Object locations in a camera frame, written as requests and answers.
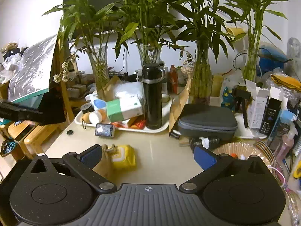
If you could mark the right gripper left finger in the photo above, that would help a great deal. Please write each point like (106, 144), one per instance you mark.
(81, 165)

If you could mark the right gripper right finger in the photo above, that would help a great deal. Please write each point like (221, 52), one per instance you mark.
(213, 166)

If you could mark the yellow wipes pack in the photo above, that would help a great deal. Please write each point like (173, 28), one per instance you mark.
(122, 157)

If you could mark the black tape roll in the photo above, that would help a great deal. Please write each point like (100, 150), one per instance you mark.
(210, 143)

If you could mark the woven paper basket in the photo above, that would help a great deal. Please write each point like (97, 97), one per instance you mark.
(243, 150)

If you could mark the small black round cap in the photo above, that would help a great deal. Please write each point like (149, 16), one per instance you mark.
(70, 132)

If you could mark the black small device box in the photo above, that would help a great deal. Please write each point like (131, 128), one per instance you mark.
(104, 130)

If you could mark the grey zippered hard case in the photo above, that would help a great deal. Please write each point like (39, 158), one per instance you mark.
(198, 120)

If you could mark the round black speaker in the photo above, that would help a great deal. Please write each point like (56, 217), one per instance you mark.
(86, 108)

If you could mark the wooden chair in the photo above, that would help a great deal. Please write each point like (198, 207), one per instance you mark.
(59, 56)

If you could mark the white spray bottle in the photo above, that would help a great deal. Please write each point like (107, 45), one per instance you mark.
(95, 101)

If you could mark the brown paper bag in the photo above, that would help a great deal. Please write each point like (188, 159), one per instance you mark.
(178, 104)

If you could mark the green white tissue box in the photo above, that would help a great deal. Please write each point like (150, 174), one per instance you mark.
(124, 108)

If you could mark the white plastic tray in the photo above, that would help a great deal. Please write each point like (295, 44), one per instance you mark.
(120, 126)

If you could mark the white product box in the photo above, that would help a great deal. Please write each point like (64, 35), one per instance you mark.
(256, 108)

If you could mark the pink spray bottle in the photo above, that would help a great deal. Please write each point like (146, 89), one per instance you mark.
(287, 143)

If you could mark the glass vase with bamboo right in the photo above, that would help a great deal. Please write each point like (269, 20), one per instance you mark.
(201, 84)

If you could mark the glass vase with bamboo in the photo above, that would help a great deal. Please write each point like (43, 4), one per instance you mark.
(98, 60)
(201, 84)
(149, 55)

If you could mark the black product box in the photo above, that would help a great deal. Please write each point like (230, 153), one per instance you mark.
(270, 116)

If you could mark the glass vase with bamboo left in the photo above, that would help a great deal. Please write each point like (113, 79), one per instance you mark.
(98, 60)

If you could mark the black thermos bottle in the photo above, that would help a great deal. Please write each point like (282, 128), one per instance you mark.
(152, 77)

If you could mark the glass vase with bamboo middle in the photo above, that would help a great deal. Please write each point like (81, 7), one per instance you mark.
(149, 55)

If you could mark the tan silicone keychain pouch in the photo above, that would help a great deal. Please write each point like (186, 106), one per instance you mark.
(85, 120)

